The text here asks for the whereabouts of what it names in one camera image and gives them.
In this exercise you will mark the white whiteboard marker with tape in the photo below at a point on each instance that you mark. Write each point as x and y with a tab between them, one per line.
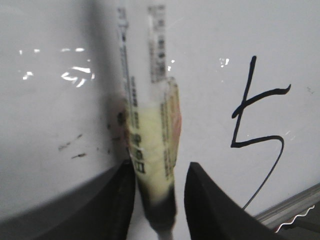
153	118

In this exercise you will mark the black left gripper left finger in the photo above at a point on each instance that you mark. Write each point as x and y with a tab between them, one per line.
100	209

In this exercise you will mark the grey aluminium whiteboard frame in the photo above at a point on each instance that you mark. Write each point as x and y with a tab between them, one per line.
286	212

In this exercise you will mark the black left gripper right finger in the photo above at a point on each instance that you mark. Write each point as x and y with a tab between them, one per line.
212	215

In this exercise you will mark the white whiteboard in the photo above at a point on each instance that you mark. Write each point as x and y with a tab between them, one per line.
249	78

